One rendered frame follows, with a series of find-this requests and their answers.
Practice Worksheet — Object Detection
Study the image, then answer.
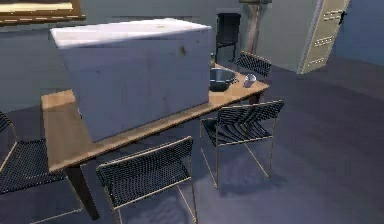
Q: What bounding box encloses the black armchair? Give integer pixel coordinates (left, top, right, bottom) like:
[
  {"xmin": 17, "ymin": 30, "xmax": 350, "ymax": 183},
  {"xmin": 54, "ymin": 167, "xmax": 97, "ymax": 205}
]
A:
[{"xmin": 214, "ymin": 12, "xmax": 242, "ymax": 64}]

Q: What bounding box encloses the brown wooden dining table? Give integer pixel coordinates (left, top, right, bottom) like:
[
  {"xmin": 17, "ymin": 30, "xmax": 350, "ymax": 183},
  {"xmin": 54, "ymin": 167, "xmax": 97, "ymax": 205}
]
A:
[{"xmin": 40, "ymin": 63, "xmax": 271, "ymax": 222}]

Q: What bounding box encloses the cream panelled room door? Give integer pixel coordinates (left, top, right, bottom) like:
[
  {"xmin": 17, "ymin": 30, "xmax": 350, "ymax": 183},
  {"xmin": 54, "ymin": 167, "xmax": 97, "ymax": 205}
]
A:
[{"xmin": 296, "ymin": 0, "xmax": 351, "ymax": 75}]

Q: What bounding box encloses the black mesh metal chair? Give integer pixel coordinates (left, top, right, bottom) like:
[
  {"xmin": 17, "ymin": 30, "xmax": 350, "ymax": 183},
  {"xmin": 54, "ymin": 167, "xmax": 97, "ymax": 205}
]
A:
[
  {"xmin": 235, "ymin": 50, "xmax": 273, "ymax": 79},
  {"xmin": 199, "ymin": 99, "xmax": 285, "ymax": 190},
  {"xmin": 0, "ymin": 110, "xmax": 84, "ymax": 224},
  {"xmin": 95, "ymin": 135, "xmax": 200, "ymax": 224}
]

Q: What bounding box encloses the dark grey bowl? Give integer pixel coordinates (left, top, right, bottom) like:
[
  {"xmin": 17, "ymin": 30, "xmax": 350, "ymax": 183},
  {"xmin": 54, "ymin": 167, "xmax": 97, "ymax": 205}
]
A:
[{"xmin": 208, "ymin": 67, "xmax": 239, "ymax": 93}]

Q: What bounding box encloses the small clear glass cup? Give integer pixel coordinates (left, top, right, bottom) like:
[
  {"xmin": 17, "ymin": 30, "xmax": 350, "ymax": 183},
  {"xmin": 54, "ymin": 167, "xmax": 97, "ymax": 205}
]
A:
[{"xmin": 243, "ymin": 73, "xmax": 258, "ymax": 89}]

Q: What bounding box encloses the gold framed wall picture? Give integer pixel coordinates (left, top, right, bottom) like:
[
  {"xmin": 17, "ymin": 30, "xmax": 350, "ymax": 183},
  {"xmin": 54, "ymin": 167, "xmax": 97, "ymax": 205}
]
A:
[{"xmin": 0, "ymin": 0, "xmax": 87, "ymax": 27}]

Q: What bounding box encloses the large white box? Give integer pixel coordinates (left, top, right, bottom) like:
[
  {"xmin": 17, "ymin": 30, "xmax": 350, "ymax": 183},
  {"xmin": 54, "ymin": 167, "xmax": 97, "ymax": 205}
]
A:
[{"xmin": 49, "ymin": 17, "xmax": 213, "ymax": 144}]

